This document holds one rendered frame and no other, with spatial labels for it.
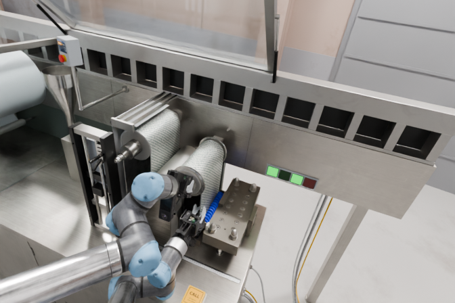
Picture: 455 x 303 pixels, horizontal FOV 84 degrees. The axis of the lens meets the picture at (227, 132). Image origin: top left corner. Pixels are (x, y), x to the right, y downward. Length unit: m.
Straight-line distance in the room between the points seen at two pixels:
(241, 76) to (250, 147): 0.35
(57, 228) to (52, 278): 0.81
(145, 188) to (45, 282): 0.26
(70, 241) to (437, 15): 3.63
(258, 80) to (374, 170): 0.62
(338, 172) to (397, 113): 0.34
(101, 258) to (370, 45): 3.37
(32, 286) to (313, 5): 3.53
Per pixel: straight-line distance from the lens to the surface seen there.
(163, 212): 0.92
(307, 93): 1.10
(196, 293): 1.16
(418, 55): 3.62
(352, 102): 1.11
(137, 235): 0.70
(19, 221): 1.57
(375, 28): 3.55
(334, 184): 1.30
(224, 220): 1.22
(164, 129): 1.15
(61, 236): 1.43
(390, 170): 1.26
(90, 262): 0.68
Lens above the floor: 1.96
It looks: 30 degrees down
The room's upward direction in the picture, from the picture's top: 8 degrees clockwise
